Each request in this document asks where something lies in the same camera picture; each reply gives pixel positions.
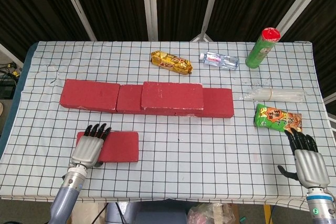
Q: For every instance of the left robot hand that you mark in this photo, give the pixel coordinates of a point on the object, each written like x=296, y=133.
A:
x=86, y=150

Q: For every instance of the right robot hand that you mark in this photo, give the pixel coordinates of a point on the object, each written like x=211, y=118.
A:
x=311, y=166

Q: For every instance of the red brick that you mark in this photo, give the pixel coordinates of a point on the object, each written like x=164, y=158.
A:
x=218, y=102
x=128, y=98
x=120, y=146
x=89, y=94
x=170, y=95

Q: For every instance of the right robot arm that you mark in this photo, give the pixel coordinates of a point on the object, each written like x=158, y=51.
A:
x=321, y=205

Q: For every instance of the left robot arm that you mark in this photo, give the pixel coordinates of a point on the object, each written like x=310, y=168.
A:
x=67, y=195

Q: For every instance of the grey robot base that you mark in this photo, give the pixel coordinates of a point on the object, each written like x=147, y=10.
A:
x=152, y=213

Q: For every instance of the green snack bag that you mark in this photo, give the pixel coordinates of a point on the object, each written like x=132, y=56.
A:
x=275, y=119

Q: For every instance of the clear plastic straw bundle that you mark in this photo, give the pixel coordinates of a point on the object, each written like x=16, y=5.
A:
x=275, y=95

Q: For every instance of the black equipment box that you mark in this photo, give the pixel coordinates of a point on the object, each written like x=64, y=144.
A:
x=6, y=87

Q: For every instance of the white black grid tablecloth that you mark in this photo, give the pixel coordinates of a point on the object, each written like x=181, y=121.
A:
x=197, y=155

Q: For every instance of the clear plastic bag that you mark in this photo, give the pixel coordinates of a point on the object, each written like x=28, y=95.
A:
x=210, y=214

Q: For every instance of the gold biscuit packet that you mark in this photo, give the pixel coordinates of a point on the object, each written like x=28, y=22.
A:
x=170, y=61

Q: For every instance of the green chips can red lid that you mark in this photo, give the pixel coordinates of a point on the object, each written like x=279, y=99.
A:
x=260, y=51

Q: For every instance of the clear plastic water bottle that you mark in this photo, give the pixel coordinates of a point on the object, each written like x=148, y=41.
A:
x=220, y=61

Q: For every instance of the white metal frame pole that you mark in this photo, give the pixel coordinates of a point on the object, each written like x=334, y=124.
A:
x=296, y=9
x=151, y=6
x=210, y=6
x=78, y=9

